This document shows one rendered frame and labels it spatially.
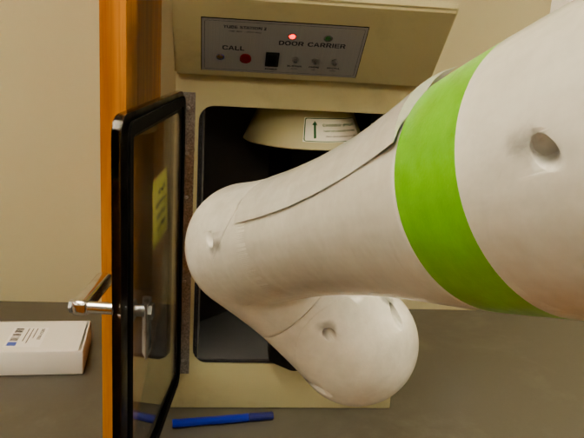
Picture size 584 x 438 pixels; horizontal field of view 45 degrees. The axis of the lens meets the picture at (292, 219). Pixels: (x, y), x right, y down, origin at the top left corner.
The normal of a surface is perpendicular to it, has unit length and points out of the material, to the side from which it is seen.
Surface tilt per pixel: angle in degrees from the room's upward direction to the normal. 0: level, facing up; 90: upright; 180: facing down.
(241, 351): 0
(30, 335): 0
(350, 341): 80
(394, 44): 135
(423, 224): 105
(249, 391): 90
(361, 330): 70
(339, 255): 116
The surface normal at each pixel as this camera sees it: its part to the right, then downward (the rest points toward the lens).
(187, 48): 0.03, 0.86
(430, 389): 0.06, -0.97
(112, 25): 0.10, 0.26
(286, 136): -0.29, -0.19
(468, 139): -0.92, -0.14
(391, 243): -0.83, 0.43
